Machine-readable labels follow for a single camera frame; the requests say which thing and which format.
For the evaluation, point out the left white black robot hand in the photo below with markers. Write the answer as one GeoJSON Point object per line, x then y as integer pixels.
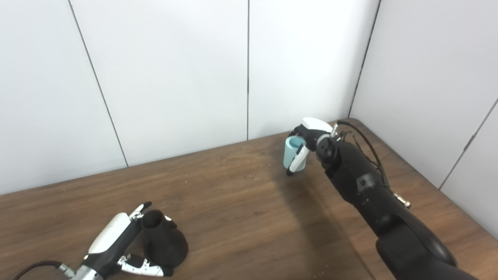
{"type": "Point", "coordinates": [113, 237]}

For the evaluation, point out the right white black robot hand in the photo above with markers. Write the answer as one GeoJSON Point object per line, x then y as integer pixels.
{"type": "Point", "coordinates": [317, 126]}

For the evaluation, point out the light blue cylinder cup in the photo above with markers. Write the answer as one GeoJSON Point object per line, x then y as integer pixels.
{"type": "Point", "coordinates": [290, 153]}

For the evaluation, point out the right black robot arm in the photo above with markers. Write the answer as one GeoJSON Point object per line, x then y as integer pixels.
{"type": "Point", "coordinates": [389, 217]}

